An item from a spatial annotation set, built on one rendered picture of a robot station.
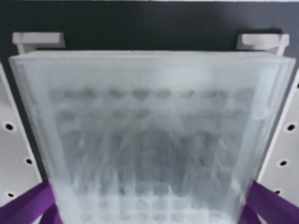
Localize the clear plastic plate lid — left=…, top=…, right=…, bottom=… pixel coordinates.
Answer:
left=8, top=54, right=296, bottom=224

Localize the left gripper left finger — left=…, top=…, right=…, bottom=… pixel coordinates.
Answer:
left=0, top=178, right=63, bottom=224

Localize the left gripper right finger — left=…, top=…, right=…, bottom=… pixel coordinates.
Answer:
left=238, top=179, right=299, bottom=224

